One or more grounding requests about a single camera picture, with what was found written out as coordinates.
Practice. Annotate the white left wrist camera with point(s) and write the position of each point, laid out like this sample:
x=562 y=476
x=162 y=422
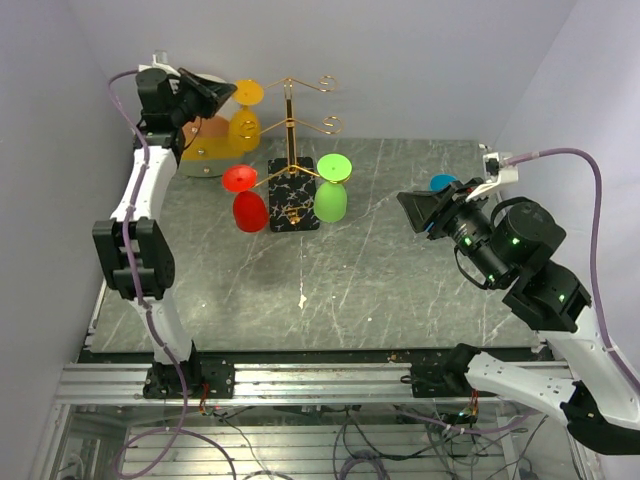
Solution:
x=160 y=61

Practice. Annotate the red plastic wine glass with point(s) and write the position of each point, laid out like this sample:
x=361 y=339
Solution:
x=249 y=209

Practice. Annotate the aluminium rail frame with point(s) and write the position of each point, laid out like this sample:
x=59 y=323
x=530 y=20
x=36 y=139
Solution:
x=295 y=421

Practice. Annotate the gold wire glass rack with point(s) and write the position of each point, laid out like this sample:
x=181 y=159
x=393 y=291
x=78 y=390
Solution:
x=291 y=179

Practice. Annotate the green plastic wine glass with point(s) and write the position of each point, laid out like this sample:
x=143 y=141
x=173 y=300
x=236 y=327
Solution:
x=330 y=202

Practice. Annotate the orange plastic wine glass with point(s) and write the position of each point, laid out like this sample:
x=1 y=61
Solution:
x=244 y=127

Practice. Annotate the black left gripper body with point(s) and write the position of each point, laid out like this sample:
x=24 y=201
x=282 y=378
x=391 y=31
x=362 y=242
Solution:
x=190 y=99

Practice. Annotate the blue plastic wine glass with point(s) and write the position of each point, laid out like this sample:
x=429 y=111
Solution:
x=441 y=181

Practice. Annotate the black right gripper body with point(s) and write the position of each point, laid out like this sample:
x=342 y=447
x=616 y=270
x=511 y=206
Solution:
x=464 y=221

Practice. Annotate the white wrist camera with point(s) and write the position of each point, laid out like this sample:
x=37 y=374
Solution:
x=160 y=61
x=499 y=175

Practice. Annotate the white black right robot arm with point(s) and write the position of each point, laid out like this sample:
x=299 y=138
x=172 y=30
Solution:
x=512 y=247

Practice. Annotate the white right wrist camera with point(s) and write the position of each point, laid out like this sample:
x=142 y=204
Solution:
x=499 y=175

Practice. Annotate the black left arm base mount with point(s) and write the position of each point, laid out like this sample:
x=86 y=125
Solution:
x=210 y=377

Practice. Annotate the round white drawer cabinet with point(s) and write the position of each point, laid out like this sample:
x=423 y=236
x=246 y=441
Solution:
x=208 y=151

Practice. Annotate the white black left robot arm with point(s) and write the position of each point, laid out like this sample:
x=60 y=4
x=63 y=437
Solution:
x=135 y=258

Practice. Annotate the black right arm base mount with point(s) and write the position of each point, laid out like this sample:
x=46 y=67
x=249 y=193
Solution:
x=439 y=372

